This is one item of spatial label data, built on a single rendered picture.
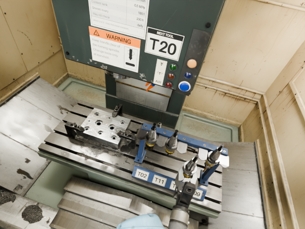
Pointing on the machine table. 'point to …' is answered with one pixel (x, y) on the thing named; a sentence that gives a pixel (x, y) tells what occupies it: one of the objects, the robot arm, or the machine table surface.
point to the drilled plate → (106, 139)
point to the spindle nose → (115, 75)
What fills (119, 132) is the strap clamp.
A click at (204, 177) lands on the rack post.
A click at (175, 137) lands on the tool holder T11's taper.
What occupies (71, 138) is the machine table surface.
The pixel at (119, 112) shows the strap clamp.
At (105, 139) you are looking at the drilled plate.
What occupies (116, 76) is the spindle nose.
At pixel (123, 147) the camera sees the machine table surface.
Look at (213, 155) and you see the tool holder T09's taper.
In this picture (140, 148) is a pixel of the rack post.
